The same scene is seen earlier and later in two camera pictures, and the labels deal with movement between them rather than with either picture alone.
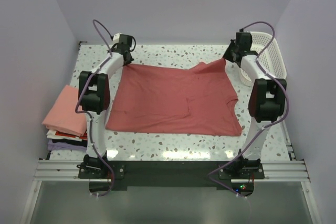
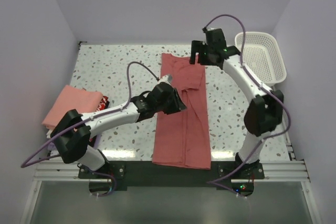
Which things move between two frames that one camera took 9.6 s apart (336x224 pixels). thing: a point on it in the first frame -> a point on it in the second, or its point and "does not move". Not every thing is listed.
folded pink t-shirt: (62, 116) does not move
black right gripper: (227, 55) -> (197, 46)
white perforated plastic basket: (271, 56) does not move
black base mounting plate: (105, 176) does not move
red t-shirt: (197, 100) -> (181, 138)
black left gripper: (131, 60) -> (178, 105)
